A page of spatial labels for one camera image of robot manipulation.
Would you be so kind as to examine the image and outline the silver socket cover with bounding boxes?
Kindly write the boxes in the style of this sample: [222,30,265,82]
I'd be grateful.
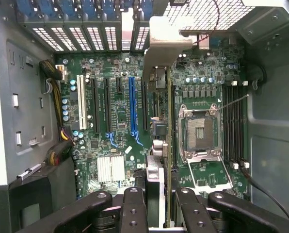
[187,156,234,192]

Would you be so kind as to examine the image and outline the silver chipset heatsink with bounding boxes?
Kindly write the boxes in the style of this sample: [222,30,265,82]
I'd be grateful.
[96,155,126,183]

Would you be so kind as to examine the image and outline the black RAM slot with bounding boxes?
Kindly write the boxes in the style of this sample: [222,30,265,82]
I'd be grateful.
[237,84,243,163]
[224,84,232,163]
[173,83,180,170]
[241,80,250,169]
[231,80,239,170]

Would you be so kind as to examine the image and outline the CPU socket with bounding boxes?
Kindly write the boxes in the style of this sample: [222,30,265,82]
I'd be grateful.
[179,103,223,162]

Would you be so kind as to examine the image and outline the green motherboard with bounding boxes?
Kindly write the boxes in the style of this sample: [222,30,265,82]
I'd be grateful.
[54,36,251,202]

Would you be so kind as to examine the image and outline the black and silver PC case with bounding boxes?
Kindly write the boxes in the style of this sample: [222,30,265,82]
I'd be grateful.
[0,0,289,233]

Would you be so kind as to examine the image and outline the long black expansion slot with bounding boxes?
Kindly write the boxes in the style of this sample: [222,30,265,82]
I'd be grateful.
[90,77,100,134]
[141,77,150,132]
[103,77,118,148]

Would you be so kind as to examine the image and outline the blue expansion slot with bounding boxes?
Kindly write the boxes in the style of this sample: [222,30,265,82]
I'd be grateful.
[128,76,144,147]

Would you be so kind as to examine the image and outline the thin metal locking lever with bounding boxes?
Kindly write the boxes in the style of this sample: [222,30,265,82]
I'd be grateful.
[217,94,250,109]

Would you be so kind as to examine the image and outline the white expansion slot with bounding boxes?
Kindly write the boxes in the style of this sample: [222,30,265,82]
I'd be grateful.
[76,74,88,131]

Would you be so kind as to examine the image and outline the short black expansion slot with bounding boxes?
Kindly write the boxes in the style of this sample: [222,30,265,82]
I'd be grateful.
[115,77,123,94]

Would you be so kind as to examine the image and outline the black looped wire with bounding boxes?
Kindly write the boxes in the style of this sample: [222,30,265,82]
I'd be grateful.
[240,166,289,223]

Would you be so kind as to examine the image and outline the black plastic air duct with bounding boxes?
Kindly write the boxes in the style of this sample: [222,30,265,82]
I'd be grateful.
[8,157,77,233]

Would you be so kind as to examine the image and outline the sleeved power wire bundle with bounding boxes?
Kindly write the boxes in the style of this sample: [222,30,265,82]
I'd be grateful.
[39,59,75,167]

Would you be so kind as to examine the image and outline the red black thin wire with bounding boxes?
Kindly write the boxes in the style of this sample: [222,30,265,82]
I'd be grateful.
[192,0,221,46]

